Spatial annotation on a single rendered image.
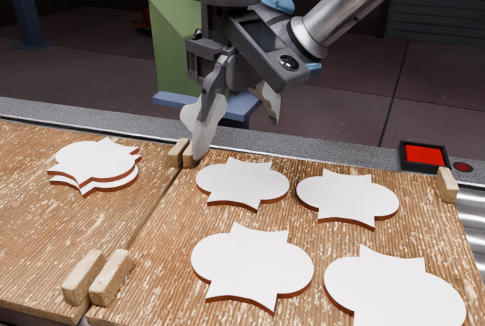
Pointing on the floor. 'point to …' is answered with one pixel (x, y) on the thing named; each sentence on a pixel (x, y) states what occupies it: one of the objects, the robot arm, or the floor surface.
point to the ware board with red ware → (143, 21)
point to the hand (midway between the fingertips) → (242, 144)
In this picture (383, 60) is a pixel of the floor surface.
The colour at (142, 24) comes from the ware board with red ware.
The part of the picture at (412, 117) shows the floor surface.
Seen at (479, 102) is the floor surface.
